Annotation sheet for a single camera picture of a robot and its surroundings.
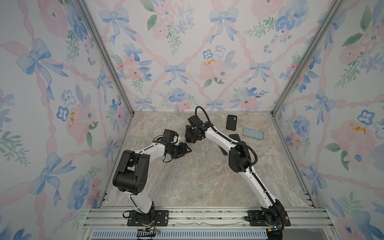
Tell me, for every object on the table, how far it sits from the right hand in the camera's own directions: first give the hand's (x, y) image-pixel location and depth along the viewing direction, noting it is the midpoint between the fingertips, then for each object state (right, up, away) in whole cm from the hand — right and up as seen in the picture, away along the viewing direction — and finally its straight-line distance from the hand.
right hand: (188, 134), depth 104 cm
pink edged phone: (+33, -2, +2) cm, 33 cm away
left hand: (+1, -10, -12) cm, 16 cm away
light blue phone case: (+47, 0, +5) cm, 47 cm away
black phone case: (+32, +8, +10) cm, 35 cm away
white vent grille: (-2, -46, -34) cm, 57 cm away
